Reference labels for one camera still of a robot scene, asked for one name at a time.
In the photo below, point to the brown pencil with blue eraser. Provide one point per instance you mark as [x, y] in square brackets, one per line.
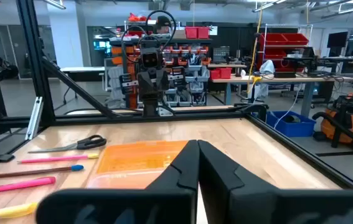
[39, 171]

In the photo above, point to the silver angle bracket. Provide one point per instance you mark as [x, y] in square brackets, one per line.
[34, 119]

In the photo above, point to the shelving unit with orange drawers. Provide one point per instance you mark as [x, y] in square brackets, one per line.
[195, 84]

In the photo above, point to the pink highlighter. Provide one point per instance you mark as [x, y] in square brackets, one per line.
[17, 185]

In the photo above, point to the person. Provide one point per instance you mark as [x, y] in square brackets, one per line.
[163, 26]

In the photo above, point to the black aluminium table frame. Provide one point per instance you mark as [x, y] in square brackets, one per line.
[86, 118]

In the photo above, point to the large red bin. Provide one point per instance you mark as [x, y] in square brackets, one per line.
[271, 39]
[274, 53]
[296, 39]

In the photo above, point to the orange plastic box lid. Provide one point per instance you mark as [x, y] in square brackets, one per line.
[132, 155]

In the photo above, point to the red-orange bag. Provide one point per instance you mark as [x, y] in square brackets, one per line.
[135, 17]

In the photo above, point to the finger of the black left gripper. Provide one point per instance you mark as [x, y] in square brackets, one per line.
[160, 81]
[145, 81]

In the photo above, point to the cyan lit screen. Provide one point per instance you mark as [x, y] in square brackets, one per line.
[101, 45]

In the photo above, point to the pink pencil with yellow eraser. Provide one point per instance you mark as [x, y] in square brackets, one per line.
[54, 159]

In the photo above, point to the yellow highlighter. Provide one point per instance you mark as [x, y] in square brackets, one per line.
[5, 212]

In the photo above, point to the black lab equipment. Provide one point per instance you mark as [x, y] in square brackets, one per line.
[285, 74]

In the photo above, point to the black monitor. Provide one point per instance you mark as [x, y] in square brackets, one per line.
[337, 40]

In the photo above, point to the blue plastic bin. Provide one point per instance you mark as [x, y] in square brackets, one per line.
[300, 129]

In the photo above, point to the small wooden table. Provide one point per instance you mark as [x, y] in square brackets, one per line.
[226, 65]

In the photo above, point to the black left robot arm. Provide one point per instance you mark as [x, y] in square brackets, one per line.
[150, 108]

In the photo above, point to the clear plastic supply box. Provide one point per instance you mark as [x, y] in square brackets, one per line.
[117, 180]

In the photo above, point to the gray drawer organizer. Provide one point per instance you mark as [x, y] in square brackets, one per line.
[221, 54]

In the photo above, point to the white table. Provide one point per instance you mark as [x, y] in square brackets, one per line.
[82, 69]

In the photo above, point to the small red bin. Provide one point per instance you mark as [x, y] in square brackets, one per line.
[203, 32]
[191, 32]
[226, 73]
[214, 74]

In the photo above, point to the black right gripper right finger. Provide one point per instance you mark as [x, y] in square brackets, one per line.
[257, 205]

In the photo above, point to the long wooden workbench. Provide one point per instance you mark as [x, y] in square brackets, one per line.
[288, 80]

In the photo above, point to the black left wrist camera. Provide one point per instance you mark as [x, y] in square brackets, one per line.
[149, 59]

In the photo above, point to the black corner bracket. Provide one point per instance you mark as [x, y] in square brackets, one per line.
[257, 109]

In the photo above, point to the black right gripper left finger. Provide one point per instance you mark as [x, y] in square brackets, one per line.
[163, 205]

